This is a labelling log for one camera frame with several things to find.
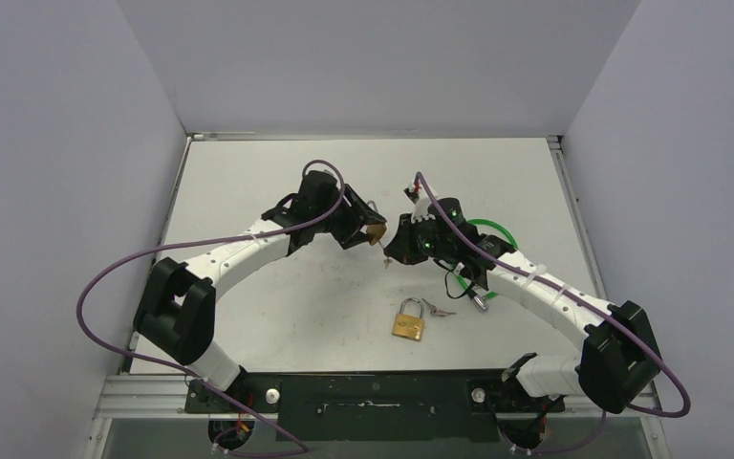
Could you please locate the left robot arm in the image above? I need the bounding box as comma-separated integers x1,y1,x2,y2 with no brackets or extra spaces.
133,170,386,412

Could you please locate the green cable lock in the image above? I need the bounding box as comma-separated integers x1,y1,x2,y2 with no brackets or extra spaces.
453,218,519,313

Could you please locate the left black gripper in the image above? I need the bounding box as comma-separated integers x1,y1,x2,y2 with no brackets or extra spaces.
313,186,384,248

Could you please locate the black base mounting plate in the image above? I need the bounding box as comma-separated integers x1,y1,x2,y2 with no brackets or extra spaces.
180,370,596,445

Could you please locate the brass padlock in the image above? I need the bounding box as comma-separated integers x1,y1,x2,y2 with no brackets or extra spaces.
365,200,387,246
391,297,425,341

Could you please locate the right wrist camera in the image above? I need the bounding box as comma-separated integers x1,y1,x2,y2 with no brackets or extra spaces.
404,179,432,224

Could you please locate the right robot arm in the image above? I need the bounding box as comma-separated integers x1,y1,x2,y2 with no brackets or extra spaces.
384,198,659,413

